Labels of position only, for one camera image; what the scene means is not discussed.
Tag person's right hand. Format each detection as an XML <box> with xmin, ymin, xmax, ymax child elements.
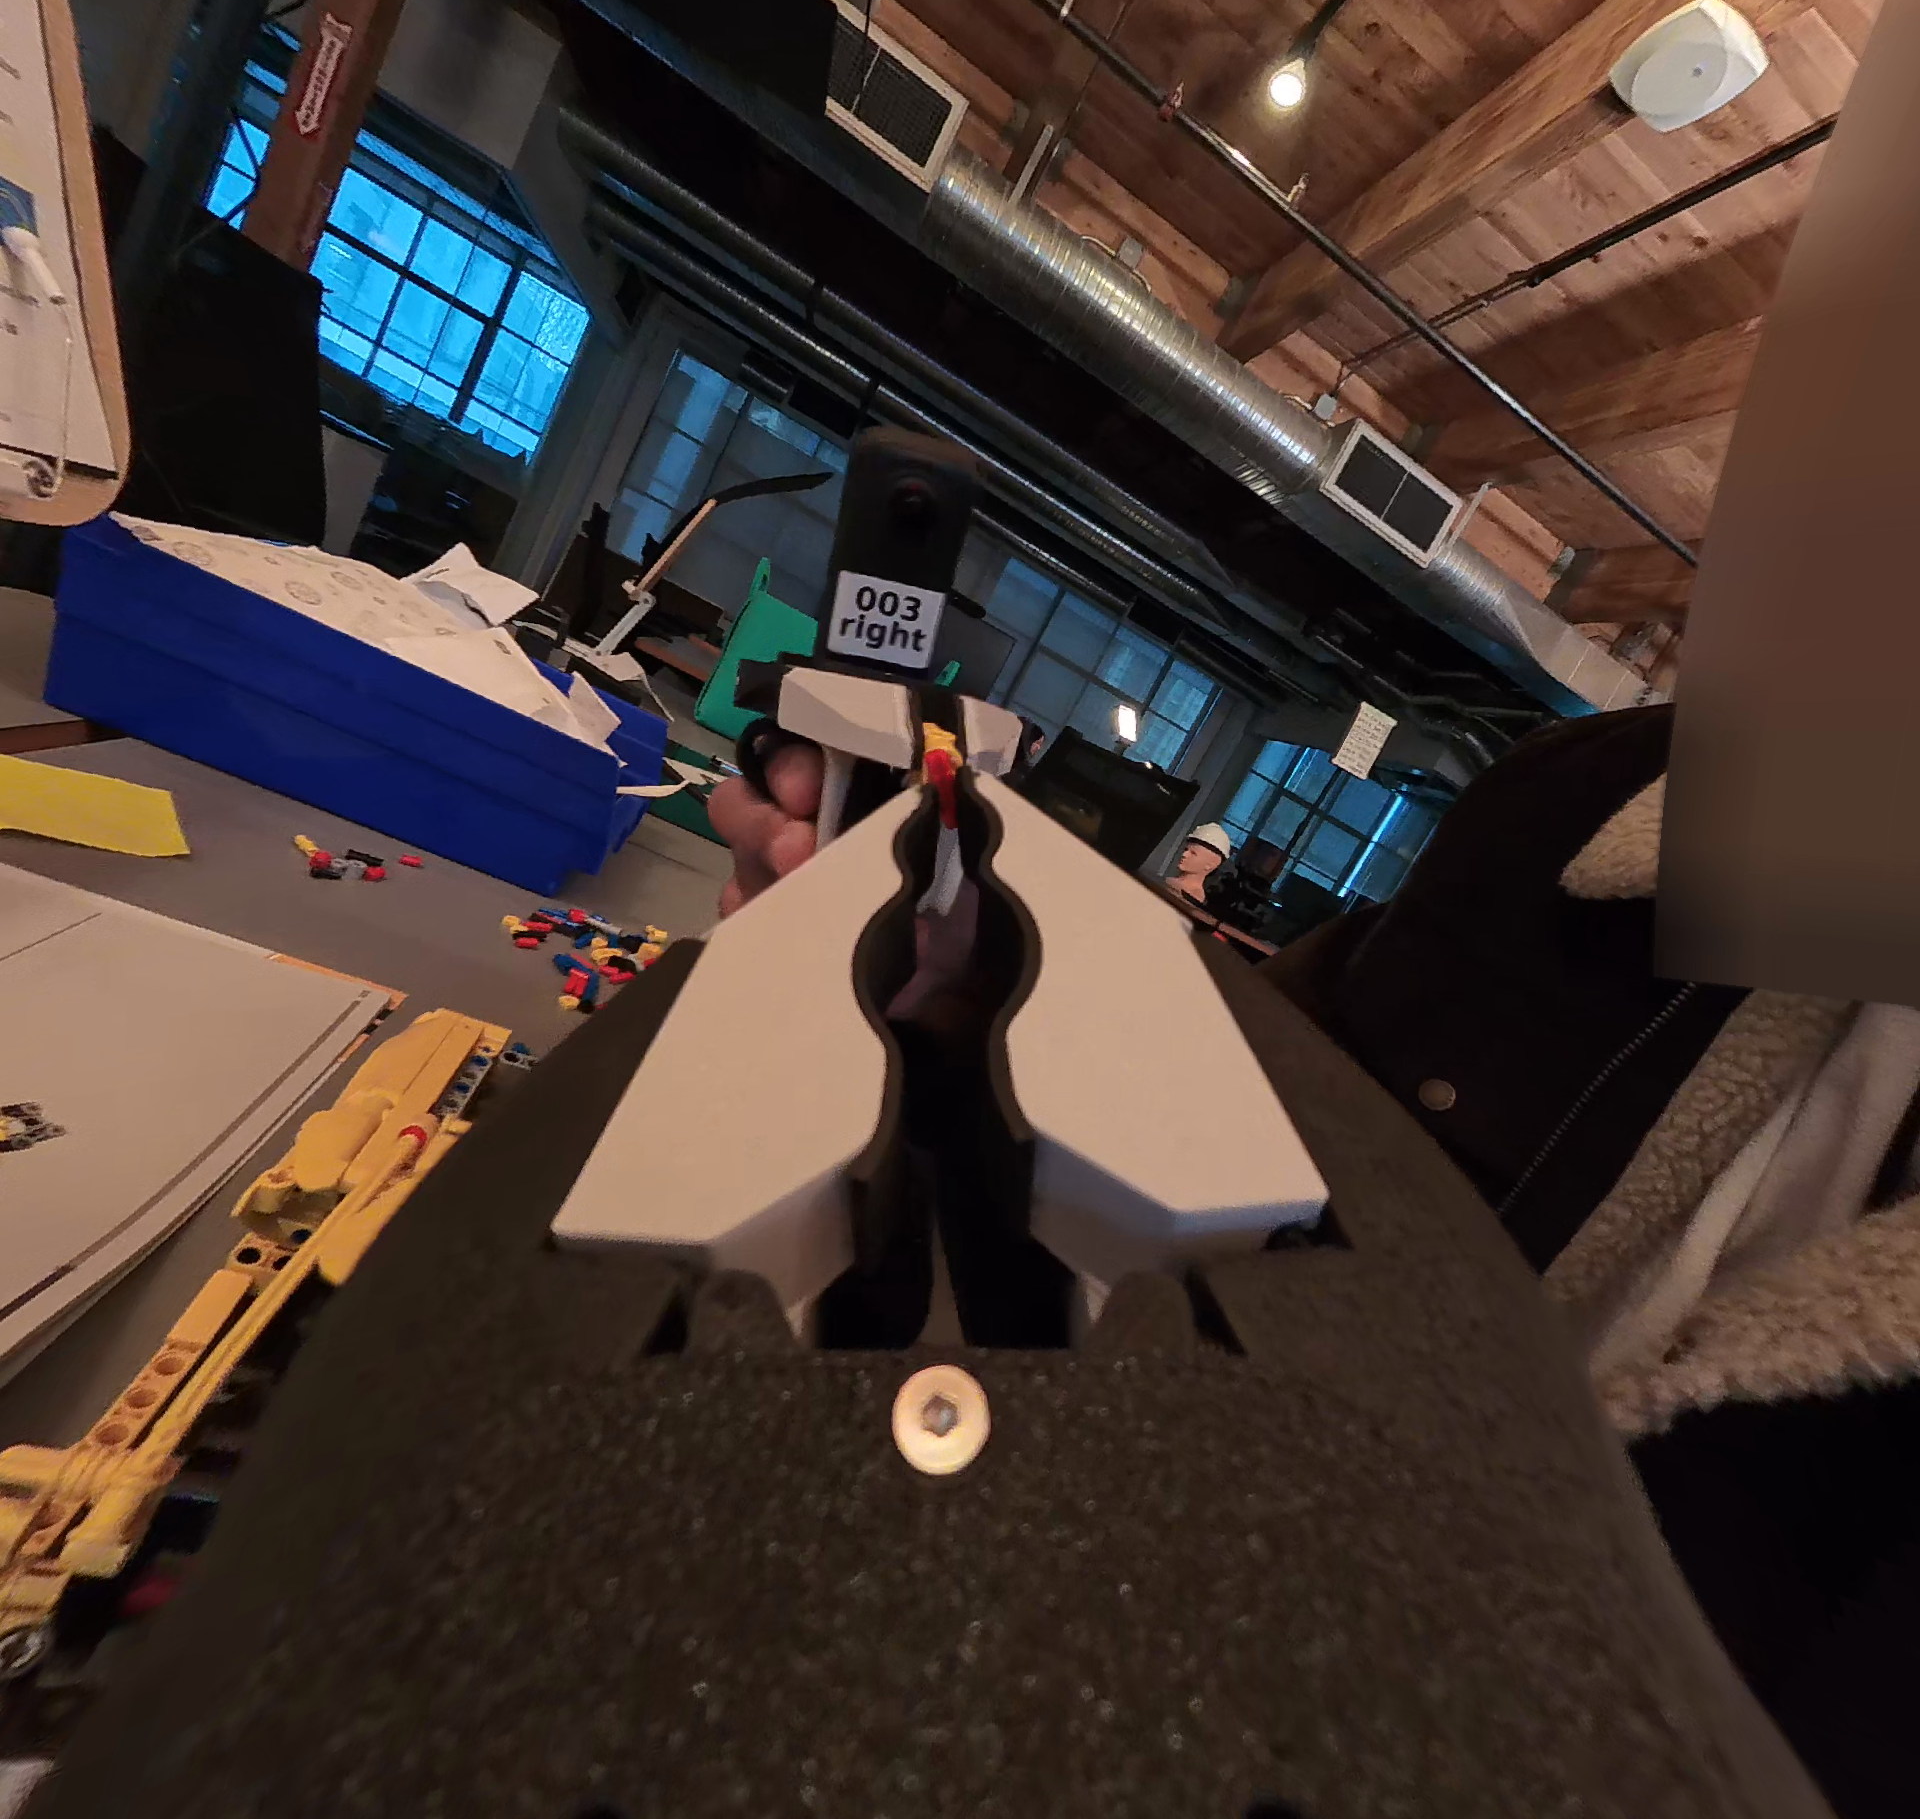
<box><xmin>704</xmin><ymin>768</ymin><xmax>823</xmax><ymax>920</ymax></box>

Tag silver air duct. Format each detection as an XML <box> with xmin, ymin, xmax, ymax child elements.
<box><xmin>918</xmin><ymin>147</ymin><xmax>1666</xmax><ymax>718</ymax></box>

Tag white vent grille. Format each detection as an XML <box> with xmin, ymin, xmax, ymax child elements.
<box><xmin>1316</xmin><ymin>417</ymin><xmax>1467</xmax><ymax>567</ymax></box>
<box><xmin>822</xmin><ymin>17</ymin><xmax>972</xmax><ymax>193</ymax></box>

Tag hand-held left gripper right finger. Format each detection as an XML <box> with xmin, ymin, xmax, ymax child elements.
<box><xmin>967</xmin><ymin>773</ymin><xmax>1334</xmax><ymax>1348</ymax></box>

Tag blue plastic bin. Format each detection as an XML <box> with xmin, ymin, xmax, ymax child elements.
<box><xmin>45</xmin><ymin>510</ymin><xmax>673</xmax><ymax>899</ymax></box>

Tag white document stand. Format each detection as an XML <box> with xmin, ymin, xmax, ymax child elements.
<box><xmin>0</xmin><ymin>0</ymin><xmax>135</xmax><ymax>527</ymax></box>

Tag white printed paper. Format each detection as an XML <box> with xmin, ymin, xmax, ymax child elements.
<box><xmin>111</xmin><ymin>512</ymin><xmax>663</xmax><ymax>801</ymax></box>

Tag printed instruction sheet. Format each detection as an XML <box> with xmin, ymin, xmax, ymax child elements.
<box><xmin>0</xmin><ymin>0</ymin><xmax>120</xmax><ymax>493</ymax></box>

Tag yellow sticky note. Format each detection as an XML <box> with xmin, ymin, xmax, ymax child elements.
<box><xmin>0</xmin><ymin>754</ymin><xmax>192</xmax><ymax>861</ymax></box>

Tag white ceiling speaker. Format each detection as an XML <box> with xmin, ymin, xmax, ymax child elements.
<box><xmin>1609</xmin><ymin>0</ymin><xmax>1772</xmax><ymax>135</ymax></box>

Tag grey desk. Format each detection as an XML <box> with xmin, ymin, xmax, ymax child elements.
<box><xmin>0</xmin><ymin>579</ymin><xmax>721</xmax><ymax>1475</ymax></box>

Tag small red black brick cluster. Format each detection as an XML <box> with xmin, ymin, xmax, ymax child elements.
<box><xmin>292</xmin><ymin>832</ymin><xmax>426</xmax><ymax>885</ymax></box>

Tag black upright panel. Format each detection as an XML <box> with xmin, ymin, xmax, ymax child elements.
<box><xmin>120</xmin><ymin>219</ymin><xmax>326</xmax><ymax>549</ymax></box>

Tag yellow brick car model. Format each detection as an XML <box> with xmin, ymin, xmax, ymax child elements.
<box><xmin>0</xmin><ymin>1005</ymin><xmax>546</xmax><ymax>1687</ymax></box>

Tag black pipe bundle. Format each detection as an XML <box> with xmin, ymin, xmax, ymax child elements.
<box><xmin>556</xmin><ymin>109</ymin><xmax>1322</xmax><ymax>620</ymax></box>

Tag large glass partition window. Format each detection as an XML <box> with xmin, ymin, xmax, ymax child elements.
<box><xmin>608</xmin><ymin>341</ymin><xmax>1443</xmax><ymax>905</ymax></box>

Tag green board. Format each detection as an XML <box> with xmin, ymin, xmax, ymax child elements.
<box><xmin>693</xmin><ymin>555</ymin><xmax>858</xmax><ymax>773</ymax></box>

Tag building instruction booklet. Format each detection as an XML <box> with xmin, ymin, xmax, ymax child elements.
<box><xmin>0</xmin><ymin>859</ymin><xmax>411</xmax><ymax>1385</ymax></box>

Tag pile of coloured brick pins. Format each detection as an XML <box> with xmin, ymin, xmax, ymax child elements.
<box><xmin>502</xmin><ymin>903</ymin><xmax>673</xmax><ymax>1013</ymax></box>

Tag blue-lit paned window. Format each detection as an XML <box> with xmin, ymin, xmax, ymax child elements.
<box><xmin>201</xmin><ymin>79</ymin><xmax>594</xmax><ymax>462</ymax></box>

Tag person's legs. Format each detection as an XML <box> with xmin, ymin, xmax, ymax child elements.
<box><xmin>1626</xmin><ymin>1400</ymin><xmax>1920</xmax><ymax>1819</ymax></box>

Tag black-headed desk lamp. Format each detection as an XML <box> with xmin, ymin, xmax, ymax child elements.
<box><xmin>577</xmin><ymin>468</ymin><xmax>837</xmax><ymax>681</ymax></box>

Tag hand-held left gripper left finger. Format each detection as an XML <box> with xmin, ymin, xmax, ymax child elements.
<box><xmin>551</xmin><ymin>783</ymin><xmax>921</xmax><ymax>1348</ymax></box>

